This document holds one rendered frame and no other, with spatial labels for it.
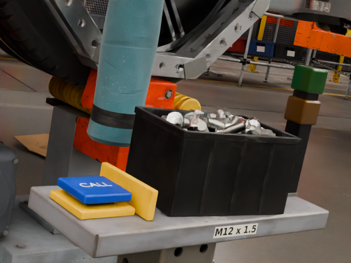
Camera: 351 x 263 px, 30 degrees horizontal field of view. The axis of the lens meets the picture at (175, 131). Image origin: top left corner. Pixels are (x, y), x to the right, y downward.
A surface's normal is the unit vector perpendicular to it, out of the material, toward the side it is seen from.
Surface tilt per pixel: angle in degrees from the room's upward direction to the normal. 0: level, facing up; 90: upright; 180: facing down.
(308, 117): 90
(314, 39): 90
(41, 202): 90
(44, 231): 0
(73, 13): 90
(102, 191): 0
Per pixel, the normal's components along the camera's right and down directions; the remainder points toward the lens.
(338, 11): -0.79, 0.28
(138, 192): -0.77, -0.01
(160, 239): 0.62, 0.27
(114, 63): -0.33, 0.16
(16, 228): 0.18, -0.96
